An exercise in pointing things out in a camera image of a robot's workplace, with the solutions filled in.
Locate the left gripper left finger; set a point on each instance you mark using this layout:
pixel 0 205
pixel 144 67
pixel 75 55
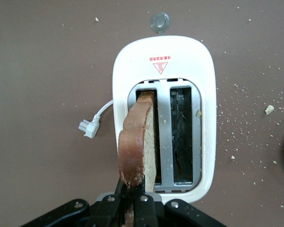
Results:
pixel 68 212

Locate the brown table cover sheet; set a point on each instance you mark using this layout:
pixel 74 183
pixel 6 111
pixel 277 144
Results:
pixel 49 71

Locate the white two-slot toaster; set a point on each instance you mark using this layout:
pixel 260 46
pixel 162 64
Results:
pixel 163 49

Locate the grey toaster lever knob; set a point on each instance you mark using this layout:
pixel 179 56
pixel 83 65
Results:
pixel 160 21

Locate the brown bread slice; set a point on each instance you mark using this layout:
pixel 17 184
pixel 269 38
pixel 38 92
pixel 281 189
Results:
pixel 132 142

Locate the large bread crumb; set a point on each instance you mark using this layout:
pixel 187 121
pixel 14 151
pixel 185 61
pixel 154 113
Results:
pixel 269 109

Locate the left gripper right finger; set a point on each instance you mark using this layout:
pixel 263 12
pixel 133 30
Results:
pixel 180 212

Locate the white toaster power plug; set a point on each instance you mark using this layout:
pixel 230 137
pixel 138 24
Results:
pixel 91 128

